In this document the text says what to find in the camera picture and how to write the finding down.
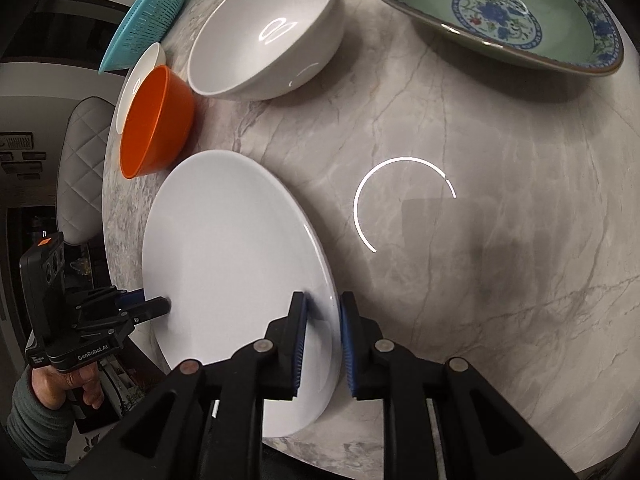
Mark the orange bowl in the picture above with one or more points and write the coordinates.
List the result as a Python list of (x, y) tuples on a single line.
[(155, 125)]

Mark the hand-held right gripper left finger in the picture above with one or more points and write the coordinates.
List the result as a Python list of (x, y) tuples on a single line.
[(299, 341)]

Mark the person's left forearm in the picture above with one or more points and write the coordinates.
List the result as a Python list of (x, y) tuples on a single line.
[(35, 420)]

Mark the blue plastic strainer basket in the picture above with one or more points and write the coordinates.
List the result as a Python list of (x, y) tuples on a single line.
[(140, 20)]

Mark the white bowl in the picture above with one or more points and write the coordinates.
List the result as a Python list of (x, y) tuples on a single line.
[(250, 20)]

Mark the grey quilted chair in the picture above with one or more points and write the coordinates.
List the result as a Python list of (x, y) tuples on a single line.
[(80, 160)]

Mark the small white plate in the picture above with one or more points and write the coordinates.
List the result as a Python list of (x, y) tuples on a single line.
[(146, 59)]

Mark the grey vented appliance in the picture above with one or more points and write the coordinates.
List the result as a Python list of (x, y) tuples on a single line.
[(20, 152)]

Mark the large white plate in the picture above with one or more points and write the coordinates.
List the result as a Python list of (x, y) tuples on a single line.
[(225, 260)]

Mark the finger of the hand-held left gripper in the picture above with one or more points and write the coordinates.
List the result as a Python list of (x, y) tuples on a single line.
[(152, 307), (132, 300)]

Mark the person's left hand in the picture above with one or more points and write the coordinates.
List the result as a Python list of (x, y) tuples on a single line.
[(89, 385)]

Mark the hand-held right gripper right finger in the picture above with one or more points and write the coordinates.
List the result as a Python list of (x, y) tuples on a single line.
[(348, 346)]

